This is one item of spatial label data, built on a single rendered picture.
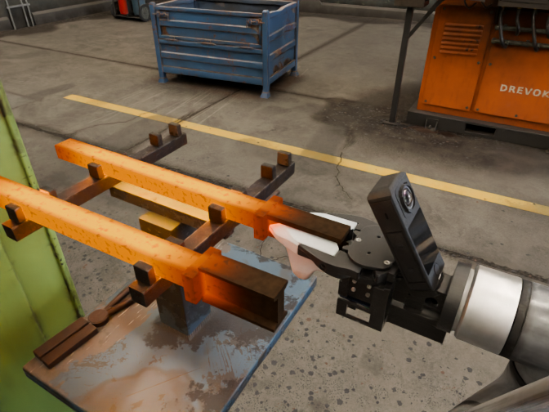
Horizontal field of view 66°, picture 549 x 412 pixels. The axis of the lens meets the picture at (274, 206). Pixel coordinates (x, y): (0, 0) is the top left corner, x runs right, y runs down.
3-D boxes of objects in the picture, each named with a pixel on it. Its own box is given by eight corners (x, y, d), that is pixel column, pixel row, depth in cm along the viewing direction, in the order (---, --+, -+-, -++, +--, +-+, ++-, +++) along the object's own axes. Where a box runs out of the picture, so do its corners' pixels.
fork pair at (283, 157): (292, 163, 63) (292, 152, 62) (272, 180, 59) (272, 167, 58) (173, 132, 73) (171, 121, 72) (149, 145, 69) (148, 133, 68)
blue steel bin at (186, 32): (299, 74, 441) (301, -3, 401) (268, 99, 380) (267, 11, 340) (200, 62, 481) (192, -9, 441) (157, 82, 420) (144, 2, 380)
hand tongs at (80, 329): (266, 188, 105) (266, 184, 105) (281, 194, 103) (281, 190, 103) (34, 356, 65) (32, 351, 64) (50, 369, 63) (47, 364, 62)
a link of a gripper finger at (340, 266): (292, 263, 44) (373, 291, 41) (292, 252, 44) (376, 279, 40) (310, 238, 48) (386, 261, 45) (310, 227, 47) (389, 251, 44)
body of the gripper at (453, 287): (328, 312, 47) (440, 360, 42) (334, 252, 42) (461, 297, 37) (354, 271, 52) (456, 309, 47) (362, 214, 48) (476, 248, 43)
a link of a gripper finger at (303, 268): (258, 271, 50) (332, 298, 46) (257, 231, 47) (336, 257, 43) (270, 256, 52) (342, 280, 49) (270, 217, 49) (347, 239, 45)
